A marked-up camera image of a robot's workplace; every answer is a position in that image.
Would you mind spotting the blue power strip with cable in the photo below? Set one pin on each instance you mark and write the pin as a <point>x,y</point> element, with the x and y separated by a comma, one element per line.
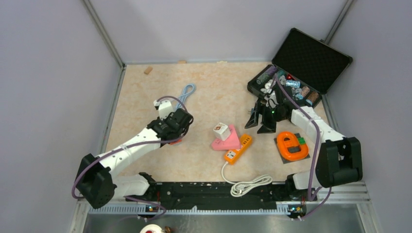
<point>187,91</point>

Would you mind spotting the orange power strip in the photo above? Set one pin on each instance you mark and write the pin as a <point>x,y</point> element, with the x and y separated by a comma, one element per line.
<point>232,156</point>

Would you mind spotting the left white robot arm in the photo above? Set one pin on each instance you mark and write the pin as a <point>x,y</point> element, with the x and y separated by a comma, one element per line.
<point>97,178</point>

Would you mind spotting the pink triangular power strip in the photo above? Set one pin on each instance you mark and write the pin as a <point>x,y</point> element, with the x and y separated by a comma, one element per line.
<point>231,143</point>

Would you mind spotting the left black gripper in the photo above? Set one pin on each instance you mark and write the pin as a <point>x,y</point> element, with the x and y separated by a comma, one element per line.
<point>166,118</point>

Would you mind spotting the black open case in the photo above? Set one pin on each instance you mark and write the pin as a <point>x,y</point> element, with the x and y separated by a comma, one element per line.
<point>307,60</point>

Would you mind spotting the red cube socket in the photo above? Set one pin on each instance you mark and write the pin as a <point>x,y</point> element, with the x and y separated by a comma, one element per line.
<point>175,142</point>

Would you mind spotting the red white emergency button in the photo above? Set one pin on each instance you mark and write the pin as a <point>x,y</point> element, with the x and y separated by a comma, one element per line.
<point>152,228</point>

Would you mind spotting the small wooden block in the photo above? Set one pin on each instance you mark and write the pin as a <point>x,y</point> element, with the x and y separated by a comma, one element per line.
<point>148,70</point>

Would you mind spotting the white cube socket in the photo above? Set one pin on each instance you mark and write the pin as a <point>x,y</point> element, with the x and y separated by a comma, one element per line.
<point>221,131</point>

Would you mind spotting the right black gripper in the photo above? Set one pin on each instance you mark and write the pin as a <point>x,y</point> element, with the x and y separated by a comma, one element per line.
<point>267,127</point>

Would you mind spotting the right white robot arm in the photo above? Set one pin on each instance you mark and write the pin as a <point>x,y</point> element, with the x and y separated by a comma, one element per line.
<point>336,158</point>

